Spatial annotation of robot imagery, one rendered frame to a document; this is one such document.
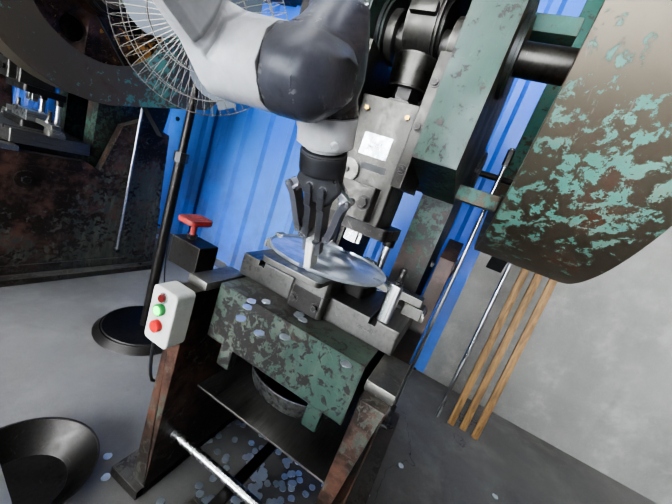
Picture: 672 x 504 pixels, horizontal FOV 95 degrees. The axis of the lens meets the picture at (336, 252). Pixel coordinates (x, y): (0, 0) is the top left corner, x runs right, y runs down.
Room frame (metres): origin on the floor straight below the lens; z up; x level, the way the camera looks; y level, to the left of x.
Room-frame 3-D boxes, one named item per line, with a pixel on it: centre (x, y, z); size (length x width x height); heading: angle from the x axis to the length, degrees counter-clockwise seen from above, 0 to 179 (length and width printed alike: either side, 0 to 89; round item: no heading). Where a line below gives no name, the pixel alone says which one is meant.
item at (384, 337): (0.84, -0.03, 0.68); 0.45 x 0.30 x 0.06; 69
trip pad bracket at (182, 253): (0.74, 0.34, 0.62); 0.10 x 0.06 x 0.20; 69
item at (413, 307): (0.78, -0.19, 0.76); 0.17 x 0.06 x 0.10; 69
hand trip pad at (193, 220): (0.74, 0.36, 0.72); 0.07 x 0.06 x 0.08; 159
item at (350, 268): (0.72, 0.01, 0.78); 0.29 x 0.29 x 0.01
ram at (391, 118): (0.80, -0.02, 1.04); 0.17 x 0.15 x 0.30; 159
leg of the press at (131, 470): (1.07, 0.17, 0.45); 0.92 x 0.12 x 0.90; 159
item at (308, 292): (0.68, 0.03, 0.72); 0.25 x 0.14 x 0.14; 159
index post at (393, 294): (0.66, -0.15, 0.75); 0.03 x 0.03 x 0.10; 69
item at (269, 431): (0.85, -0.04, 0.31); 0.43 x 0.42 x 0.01; 69
